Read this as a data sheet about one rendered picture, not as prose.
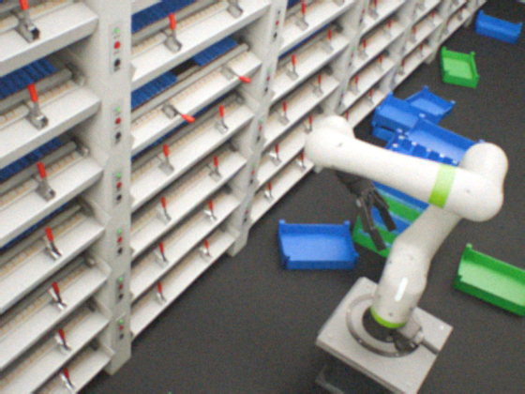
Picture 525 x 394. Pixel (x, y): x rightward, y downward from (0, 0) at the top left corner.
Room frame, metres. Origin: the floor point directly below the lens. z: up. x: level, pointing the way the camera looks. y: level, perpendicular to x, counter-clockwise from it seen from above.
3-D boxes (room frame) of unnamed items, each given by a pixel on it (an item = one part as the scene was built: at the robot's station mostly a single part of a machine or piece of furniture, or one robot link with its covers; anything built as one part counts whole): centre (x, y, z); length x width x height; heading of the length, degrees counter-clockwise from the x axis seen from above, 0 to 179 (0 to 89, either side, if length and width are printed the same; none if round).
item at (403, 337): (1.32, -0.50, 0.33); 0.26 x 0.15 x 0.06; 55
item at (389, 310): (1.37, -0.46, 0.46); 0.16 x 0.13 x 0.19; 166
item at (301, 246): (1.92, -0.25, 0.04); 0.30 x 0.20 x 0.08; 104
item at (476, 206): (1.36, -0.52, 0.89); 0.18 x 0.13 x 0.12; 76
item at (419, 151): (2.06, -0.57, 0.44); 0.30 x 0.20 x 0.08; 66
